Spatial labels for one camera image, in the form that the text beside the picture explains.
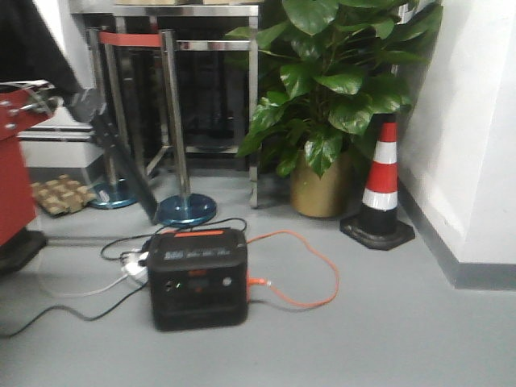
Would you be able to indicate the gold plant pot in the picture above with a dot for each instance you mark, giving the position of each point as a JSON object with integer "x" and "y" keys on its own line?
{"x": 321, "y": 197}

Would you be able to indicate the black portable power station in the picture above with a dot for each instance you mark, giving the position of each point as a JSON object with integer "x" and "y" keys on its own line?
{"x": 198, "y": 279}

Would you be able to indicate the red white traffic cone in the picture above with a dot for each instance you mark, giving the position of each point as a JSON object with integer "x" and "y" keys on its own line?
{"x": 376, "y": 225}

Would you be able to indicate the white power strip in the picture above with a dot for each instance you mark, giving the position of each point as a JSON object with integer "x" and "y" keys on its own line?
{"x": 134, "y": 264}

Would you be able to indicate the green potted plant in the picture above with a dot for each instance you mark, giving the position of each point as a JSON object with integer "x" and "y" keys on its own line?
{"x": 326, "y": 71}

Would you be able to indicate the cardboard egg tray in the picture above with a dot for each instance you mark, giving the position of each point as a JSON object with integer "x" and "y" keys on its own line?
{"x": 63, "y": 195}

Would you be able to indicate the red barrier belt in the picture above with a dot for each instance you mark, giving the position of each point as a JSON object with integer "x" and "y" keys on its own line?
{"x": 129, "y": 40}

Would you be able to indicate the red machine cart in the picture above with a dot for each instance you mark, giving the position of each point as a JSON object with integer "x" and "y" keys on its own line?
{"x": 23, "y": 105}

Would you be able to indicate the chrome stanchion post right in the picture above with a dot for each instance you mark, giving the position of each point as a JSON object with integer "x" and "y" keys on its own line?
{"x": 185, "y": 209}

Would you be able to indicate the chrome stanchion post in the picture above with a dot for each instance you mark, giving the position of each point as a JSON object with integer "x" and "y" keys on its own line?
{"x": 185, "y": 209}
{"x": 112, "y": 191}

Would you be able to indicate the chrome stanchion post left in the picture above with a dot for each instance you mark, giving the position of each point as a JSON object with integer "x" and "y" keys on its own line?
{"x": 112, "y": 191}

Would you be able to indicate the stainless steel table frame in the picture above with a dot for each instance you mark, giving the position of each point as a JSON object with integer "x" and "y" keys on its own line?
{"x": 217, "y": 75}

